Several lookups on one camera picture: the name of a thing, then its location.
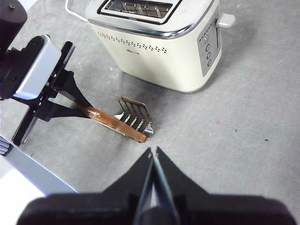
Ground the brown bread slice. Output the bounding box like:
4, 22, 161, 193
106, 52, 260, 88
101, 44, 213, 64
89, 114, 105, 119
74, 103, 148, 143

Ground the white frame bar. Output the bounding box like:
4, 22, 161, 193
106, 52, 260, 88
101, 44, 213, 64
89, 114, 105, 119
0, 135, 79, 196

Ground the cream two-slot toaster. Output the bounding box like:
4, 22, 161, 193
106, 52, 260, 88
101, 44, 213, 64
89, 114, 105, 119
85, 0, 223, 94

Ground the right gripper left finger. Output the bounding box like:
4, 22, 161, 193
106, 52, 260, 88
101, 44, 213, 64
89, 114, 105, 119
17, 147, 155, 225

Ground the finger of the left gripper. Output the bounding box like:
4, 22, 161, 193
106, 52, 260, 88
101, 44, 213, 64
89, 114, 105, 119
55, 69, 92, 107
37, 102, 89, 123

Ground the pale grey left camera box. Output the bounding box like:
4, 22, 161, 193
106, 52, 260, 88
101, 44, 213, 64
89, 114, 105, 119
13, 35, 63, 102

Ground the grey toaster lever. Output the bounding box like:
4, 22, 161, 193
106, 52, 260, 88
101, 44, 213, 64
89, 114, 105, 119
215, 13, 236, 29

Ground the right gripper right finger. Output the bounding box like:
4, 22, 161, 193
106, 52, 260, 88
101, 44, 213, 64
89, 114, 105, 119
154, 146, 297, 225

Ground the white toaster power cable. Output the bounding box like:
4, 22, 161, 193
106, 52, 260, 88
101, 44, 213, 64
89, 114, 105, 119
65, 0, 91, 23

